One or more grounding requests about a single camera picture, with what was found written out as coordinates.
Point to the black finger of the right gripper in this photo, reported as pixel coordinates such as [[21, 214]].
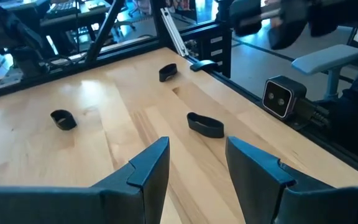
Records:
[[245, 17], [286, 29]]

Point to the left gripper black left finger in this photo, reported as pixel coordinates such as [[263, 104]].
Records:
[[154, 174]]

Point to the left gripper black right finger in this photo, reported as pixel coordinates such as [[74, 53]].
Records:
[[253, 180]]

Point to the black rubber band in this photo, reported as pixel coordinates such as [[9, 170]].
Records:
[[166, 75], [68, 124], [207, 130]]

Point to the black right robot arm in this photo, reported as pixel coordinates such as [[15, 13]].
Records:
[[20, 37]]

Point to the grey chair armrest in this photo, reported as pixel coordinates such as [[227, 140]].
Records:
[[328, 59]]

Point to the black drawer cabinet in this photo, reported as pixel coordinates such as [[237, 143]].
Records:
[[210, 46]]

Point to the black table edge clamp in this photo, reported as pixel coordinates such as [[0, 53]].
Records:
[[204, 65]]

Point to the silver aluminium extrusion bar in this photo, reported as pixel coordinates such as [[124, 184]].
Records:
[[174, 31]]

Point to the dark desk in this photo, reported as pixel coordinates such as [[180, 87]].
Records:
[[73, 19]]

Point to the black keyboard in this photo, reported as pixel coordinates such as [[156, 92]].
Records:
[[62, 7]]

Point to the black table-level camera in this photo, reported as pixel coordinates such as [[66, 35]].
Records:
[[280, 98]]

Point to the silver metal bracket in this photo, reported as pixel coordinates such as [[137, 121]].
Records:
[[11, 78]]

